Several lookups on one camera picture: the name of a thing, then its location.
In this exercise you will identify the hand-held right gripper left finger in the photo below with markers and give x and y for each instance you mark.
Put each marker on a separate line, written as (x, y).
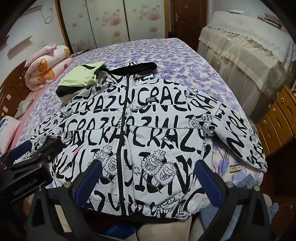
(89, 176)

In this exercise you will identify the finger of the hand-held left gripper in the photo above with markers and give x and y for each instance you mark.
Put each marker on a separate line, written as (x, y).
(49, 146)
(23, 148)

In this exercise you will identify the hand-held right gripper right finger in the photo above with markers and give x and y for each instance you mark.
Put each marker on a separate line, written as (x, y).
(208, 179)

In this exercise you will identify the black white printed jacket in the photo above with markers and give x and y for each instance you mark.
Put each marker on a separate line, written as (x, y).
(161, 115)

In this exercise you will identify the pink pillow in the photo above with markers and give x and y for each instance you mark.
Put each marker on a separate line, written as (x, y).
(9, 132)

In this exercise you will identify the person's blue jeans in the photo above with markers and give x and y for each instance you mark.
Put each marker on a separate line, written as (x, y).
(245, 179)

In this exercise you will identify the grey cloth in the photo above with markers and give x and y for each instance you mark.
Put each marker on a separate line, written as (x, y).
(22, 107)

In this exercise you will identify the pink bed sheet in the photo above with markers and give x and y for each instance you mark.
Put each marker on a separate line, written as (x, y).
(31, 96)

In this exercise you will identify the wooden headboard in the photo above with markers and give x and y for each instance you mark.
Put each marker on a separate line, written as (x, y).
(9, 92)

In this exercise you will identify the green black folded garment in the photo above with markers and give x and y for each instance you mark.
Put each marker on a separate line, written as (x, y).
(78, 78)

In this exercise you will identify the pink bear print quilt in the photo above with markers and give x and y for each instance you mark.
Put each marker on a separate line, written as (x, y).
(46, 69)

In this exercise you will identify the wooden drawer cabinet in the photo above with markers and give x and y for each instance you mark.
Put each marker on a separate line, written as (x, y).
(277, 120)

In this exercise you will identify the purple floral blanket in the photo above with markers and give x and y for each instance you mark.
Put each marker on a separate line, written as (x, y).
(185, 64)

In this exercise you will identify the floral sliding door wardrobe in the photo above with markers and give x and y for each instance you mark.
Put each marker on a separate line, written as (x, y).
(104, 23)

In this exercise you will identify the white air conditioner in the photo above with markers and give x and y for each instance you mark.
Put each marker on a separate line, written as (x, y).
(35, 8)

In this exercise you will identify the brown wooden door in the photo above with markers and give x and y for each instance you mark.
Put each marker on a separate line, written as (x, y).
(189, 18)

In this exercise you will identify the pink wall shelf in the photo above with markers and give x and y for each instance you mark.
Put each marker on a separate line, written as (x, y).
(19, 46)

